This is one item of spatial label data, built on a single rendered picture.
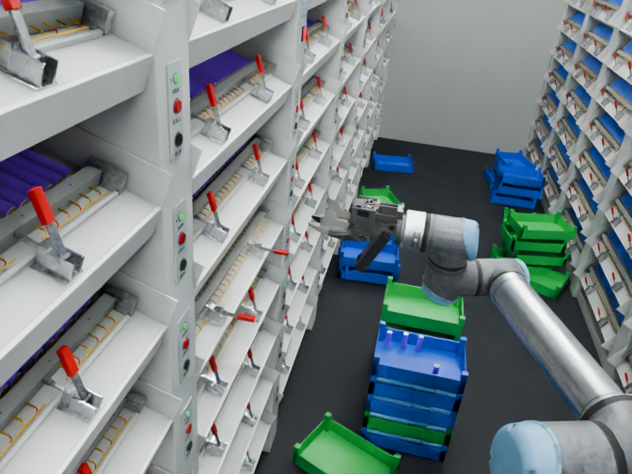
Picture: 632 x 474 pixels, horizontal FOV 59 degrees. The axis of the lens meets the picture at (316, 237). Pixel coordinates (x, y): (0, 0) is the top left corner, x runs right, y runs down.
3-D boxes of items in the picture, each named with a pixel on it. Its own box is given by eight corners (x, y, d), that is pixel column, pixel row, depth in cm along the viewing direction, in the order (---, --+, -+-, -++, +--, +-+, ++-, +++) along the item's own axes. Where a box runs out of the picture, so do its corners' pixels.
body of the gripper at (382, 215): (354, 194, 129) (406, 201, 127) (350, 227, 133) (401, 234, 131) (349, 207, 122) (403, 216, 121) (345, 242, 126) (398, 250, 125)
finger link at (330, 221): (309, 204, 126) (350, 208, 126) (308, 227, 129) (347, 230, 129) (308, 210, 124) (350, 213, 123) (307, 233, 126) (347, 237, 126)
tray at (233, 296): (277, 238, 151) (291, 211, 147) (189, 395, 99) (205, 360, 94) (211, 205, 151) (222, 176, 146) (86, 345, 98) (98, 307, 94)
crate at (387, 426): (448, 403, 208) (452, 388, 204) (448, 446, 191) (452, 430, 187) (369, 387, 212) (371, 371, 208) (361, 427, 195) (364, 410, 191)
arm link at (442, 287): (471, 308, 132) (483, 268, 125) (423, 308, 131) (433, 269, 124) (461, 282, 140) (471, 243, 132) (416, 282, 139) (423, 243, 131)
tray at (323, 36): (335, 52, 194) (353, 13, 187) (294, 92, 142) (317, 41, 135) (283, 24, 193) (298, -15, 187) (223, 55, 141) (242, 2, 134)
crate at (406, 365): (462, 355, 196) (466, 337, 193) (463, 394, 179) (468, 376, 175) (377, 338, 201) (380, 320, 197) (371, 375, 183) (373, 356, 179)
